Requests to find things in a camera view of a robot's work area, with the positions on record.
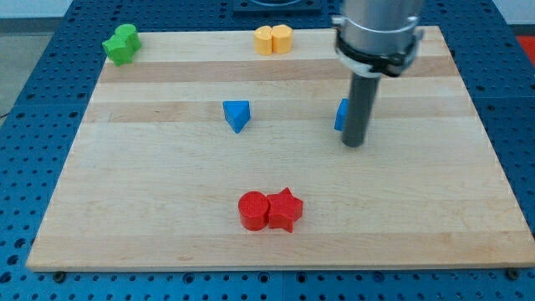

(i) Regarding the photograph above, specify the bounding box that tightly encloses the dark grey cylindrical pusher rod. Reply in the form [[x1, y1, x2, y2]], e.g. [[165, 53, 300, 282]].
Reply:
[[341, 74, 380, 147]]

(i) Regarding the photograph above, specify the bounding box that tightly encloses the blue cube block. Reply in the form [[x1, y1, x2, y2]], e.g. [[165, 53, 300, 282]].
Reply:
[[334, 99, 349, 131]]

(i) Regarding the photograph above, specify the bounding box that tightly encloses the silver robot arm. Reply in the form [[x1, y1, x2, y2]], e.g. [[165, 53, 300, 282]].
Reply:
[[332, 0, 425, 147]]

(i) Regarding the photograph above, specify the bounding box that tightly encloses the blue triangle block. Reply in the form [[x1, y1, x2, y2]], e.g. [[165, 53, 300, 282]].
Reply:
[[222, 100, 251, 134]]

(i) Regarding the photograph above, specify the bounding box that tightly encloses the yellow half-round block right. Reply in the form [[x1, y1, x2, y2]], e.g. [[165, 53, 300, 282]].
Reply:
[[272, 24, 293, 54]]

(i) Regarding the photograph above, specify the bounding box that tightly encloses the yellow half-round block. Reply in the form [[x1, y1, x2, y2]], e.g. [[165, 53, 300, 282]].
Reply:
[[272, 24, 293, 54], [253, 26, 273, 55]]

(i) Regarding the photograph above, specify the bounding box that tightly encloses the yellow half-round block left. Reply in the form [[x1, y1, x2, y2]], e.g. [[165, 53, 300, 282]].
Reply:
[[253, 26, 273, 55]]

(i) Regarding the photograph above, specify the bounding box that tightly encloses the red star block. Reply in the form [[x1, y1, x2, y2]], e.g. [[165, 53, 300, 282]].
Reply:
[[267, 187, 303, 233]]

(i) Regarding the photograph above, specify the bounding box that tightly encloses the red cylinder block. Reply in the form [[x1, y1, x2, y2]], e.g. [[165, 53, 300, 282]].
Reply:
[[237, 191, 270, 231]]

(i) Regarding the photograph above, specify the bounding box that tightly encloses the wooden board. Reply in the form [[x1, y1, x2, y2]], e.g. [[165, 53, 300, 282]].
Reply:
[[27, 26, 534, 272]]

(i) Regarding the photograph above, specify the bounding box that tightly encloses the green cylinder block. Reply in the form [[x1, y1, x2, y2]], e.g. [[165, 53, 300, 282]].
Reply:
[[115, 23, 141, 53]]

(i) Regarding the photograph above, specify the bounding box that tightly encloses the green star block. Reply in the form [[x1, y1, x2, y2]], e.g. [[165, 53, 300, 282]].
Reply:
[[102, 34, 134, 66]]

